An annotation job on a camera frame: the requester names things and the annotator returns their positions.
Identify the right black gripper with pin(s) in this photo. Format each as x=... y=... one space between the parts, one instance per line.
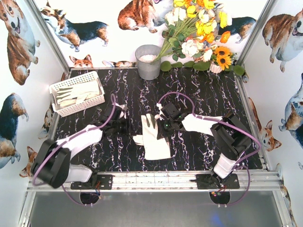
x=162 y=127

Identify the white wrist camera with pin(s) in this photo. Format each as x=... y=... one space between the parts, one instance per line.
x=159 y=111
x=122 y=110

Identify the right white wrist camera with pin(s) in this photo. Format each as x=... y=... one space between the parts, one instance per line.
x=159 y=111

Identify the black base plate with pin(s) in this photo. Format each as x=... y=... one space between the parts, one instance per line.
x=101 y=182
x=208 y=181

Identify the small sunflower pot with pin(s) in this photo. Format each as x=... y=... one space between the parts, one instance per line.
x=222 y=59

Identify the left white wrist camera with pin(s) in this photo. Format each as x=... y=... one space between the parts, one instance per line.
x=122 y=110

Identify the aluminium front rail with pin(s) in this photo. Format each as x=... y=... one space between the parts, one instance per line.
x=182 y=181

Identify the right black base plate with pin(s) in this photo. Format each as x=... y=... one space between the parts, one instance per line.
x=208 y=181

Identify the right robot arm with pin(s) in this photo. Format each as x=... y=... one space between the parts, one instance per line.
x=229 y=133

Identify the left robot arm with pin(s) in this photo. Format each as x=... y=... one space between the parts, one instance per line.
x=53 y=161

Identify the green moss stone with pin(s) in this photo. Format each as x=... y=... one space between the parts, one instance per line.
x=165 y=66
x=238 y=70

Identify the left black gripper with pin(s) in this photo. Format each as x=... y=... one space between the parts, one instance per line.
x=128 y=125

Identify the green moss stone right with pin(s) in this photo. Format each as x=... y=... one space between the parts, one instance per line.
x=238 y=70

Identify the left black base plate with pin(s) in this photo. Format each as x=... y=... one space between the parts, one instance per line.
x=101 y=182

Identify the artificial flower bouquet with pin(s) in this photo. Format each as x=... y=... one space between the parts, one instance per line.
x=191 y=29

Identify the white glove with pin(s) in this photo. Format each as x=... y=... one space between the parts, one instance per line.
x=77 y=93
x=154 y=149
x=138 y=139

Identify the grey metal bucket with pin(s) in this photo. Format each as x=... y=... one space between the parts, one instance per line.
x=148 y=63

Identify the white perforated storage basket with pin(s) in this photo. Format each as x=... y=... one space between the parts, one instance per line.
x=74 y=108

